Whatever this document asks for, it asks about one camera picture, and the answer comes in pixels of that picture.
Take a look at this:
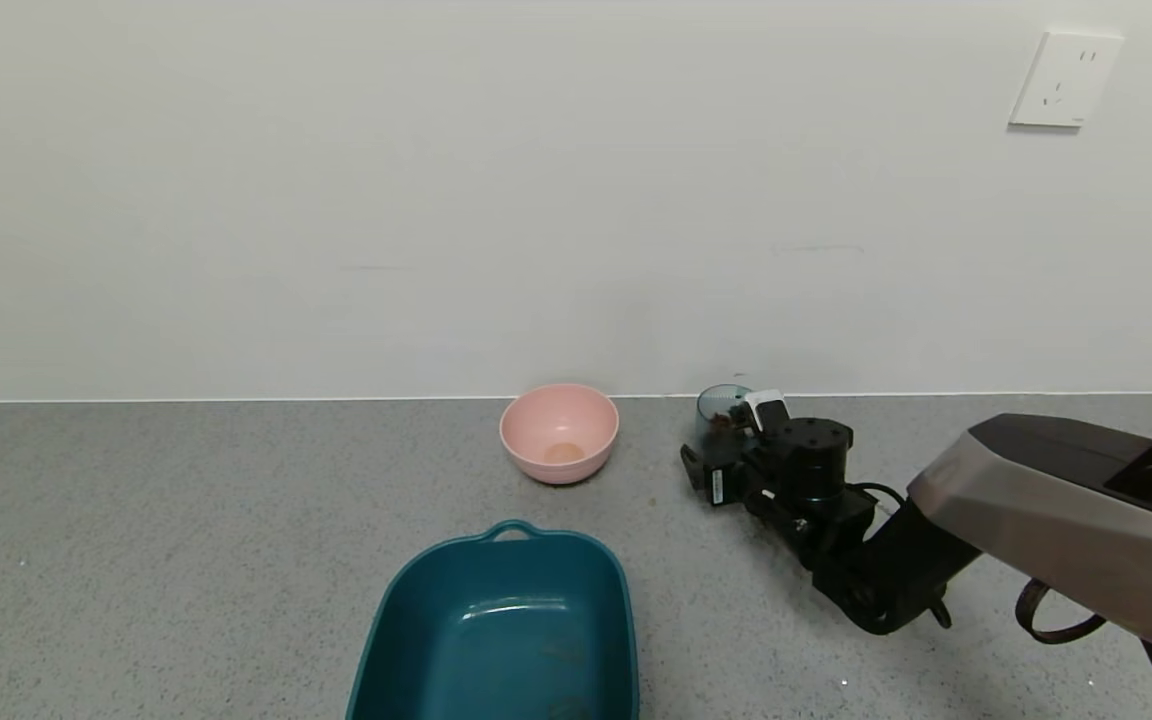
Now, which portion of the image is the translucent blue ribbed cup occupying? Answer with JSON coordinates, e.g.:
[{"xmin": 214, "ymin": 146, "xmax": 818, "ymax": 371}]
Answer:
[{"xmin": 694, "ymin": 384, "xmax": 757, "ymax": 448}]

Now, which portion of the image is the pink plastic bowl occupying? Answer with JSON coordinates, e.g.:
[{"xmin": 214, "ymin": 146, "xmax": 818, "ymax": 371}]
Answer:
[{"xmin": 499, "ymin": 383, "xmax": 621, "ymax": 486}]

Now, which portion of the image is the teal plastic basin tray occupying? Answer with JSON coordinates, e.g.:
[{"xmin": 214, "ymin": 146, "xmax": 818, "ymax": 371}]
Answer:
[{"xmin": 346, "ymin": 519, "xmax": 640, "ymax": 720}]

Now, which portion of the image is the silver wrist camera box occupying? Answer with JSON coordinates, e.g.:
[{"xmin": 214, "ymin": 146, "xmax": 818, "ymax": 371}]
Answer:
[{"xmin": 743, "ymin": 389, "xmax": 790, "ymax": 433}]

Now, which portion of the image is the dark elbow cable loop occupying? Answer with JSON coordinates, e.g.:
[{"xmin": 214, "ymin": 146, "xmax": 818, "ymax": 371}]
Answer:
[{"xmin": 1014, "ymin": 577, "xmax": 1108, "ymax": 646}]

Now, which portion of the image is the white wall socket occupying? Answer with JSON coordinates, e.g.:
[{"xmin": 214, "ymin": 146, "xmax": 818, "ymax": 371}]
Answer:
[{"xmin": 1009, "ymin": 31, "xmax": 1125, "ymax": 129}]

